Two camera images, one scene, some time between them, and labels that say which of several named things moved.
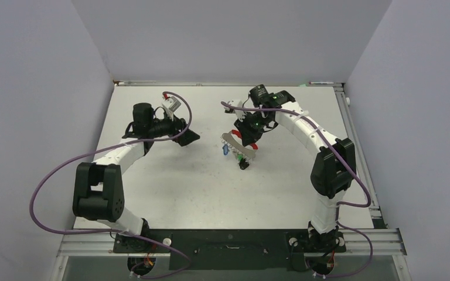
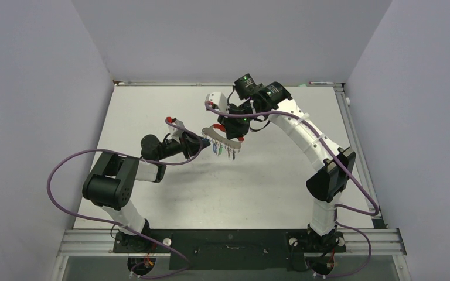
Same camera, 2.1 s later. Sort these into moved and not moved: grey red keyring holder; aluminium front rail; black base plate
Moved: grey red keyring holder
Not moved: black base plate; aluminium front rail
